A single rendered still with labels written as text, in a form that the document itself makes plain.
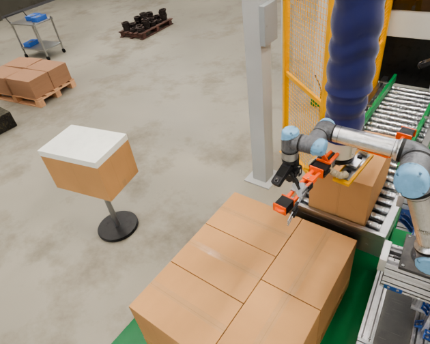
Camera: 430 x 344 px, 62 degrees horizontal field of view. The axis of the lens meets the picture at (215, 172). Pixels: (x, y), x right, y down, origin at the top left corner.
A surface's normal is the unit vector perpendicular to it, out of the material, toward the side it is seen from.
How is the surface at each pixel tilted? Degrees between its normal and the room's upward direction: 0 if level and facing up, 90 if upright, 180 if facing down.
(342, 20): 80
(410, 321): 0
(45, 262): 0
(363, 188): 90
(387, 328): 0
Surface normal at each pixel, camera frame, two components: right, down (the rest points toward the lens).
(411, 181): -0.59, 0.47
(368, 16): -0.04, 0.54
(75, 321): -0.11, -0.77
